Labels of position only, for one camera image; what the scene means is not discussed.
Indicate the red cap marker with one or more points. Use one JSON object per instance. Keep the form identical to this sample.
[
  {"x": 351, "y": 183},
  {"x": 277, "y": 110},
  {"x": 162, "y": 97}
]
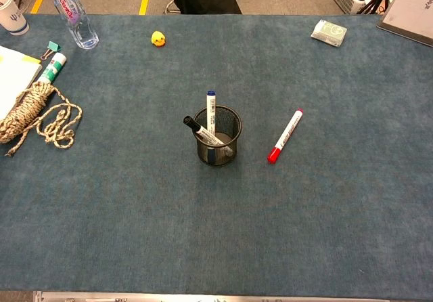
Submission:
[{"x": 285, "y": 137}]

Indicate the black mesh pen cup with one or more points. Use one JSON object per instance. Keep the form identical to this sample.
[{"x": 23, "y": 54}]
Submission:
[{"x": 220, "y": 136}]

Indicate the white green glue stick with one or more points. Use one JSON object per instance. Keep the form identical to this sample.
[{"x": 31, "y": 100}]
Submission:
[{"x": 52, "y": 67}]

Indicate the clear plastic water bottle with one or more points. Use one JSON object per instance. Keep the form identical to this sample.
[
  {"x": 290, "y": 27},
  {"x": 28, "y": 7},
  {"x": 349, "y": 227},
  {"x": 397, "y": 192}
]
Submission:
[{"x": 74, "y": 14}]

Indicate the black cap marker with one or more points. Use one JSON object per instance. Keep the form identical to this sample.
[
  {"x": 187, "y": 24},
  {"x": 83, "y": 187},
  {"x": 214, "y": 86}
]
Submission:
[{"x": 199, "y": 131}]

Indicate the green binder clip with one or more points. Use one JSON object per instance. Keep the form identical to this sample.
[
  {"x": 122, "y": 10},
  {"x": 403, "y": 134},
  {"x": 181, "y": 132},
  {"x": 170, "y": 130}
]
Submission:
[{"x": 53, "y": 48}]

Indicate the green white tissue pack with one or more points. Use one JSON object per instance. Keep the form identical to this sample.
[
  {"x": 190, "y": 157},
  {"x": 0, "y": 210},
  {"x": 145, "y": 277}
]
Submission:
[{"x": 329, "y": 32}]

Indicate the blue felt table mat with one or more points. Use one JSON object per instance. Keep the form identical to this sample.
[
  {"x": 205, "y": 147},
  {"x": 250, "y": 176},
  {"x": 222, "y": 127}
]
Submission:
[{"x": 216, "y": 187}]

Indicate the white paper cup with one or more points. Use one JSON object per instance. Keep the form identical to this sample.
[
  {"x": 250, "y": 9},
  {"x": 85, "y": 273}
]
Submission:
[{"x": 10, "y": 14}]

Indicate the white paper notebook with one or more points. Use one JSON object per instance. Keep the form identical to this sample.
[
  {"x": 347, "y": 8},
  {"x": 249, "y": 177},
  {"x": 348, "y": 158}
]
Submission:
[{"x": 13, "y": 75}]

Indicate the blue cap marker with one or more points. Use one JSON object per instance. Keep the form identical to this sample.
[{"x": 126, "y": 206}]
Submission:
[{"x": 211, "y": 109}]

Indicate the yellow rubber duck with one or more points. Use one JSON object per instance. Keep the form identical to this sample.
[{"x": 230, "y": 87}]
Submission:
[{"x": 158, "y": 39}]

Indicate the grey laptop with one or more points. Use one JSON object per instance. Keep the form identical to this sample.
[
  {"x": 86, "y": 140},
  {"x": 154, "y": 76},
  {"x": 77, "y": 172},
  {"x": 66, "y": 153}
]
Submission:
[{"x": 409, "y": 11}]

